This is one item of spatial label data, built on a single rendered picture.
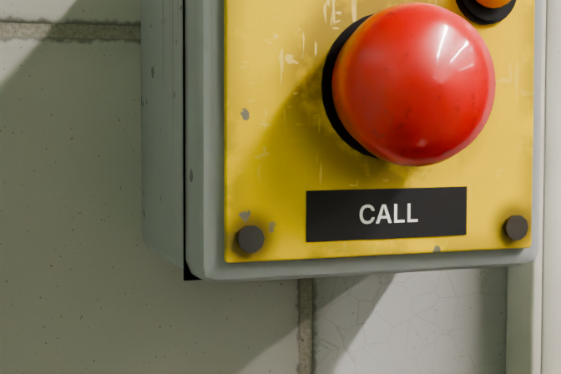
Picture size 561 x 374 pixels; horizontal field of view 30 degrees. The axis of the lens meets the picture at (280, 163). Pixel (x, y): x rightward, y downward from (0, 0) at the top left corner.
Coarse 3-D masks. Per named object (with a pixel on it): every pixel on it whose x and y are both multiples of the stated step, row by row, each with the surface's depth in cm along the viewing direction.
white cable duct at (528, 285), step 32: (544, 0) 35; (544, 32) 35; (544, 64) 35; (544, 96) 35; (544, 128) 35; (544, 160) 35; (544, 192) 35; (544, 224) 35; (544, 256) 35; (512, 288) 36; (544, 288) 35; (512, 320) 36; (544, 320) 36; (512, 352) 37; (544, 352) 36
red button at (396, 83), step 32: (384, 32) 24; (416, 32) 24; (448, 32) 25; (352, 64) 25; (384, 64) 24; (416, 64) 24; (448, 64) 25; (480, 64) 25; (352, 96) 25; (384, 96) 24; (416, 96) 24; (448, 96) 25; (480, 96) 25; (352, 128) 25; (384, 128) 24; (416, 128) 24; (448, 128) 25; (480, 128) 25; (384, 160) 26; (416, 160) 25
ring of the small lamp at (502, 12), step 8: (456, 0) 28; (464, 0) 27; (472, 0) 27; (512, 0) 28; (464, 8) 28; (472, 8) 28; (480, 8) 28; (488, 8) 28; (496, 8) 28; (504, 8) 28; (512, 8) 28; (472, 16) 28; (480, 16) 28; (488, 16) 28; (496, 16) 28; (504, 16) 28
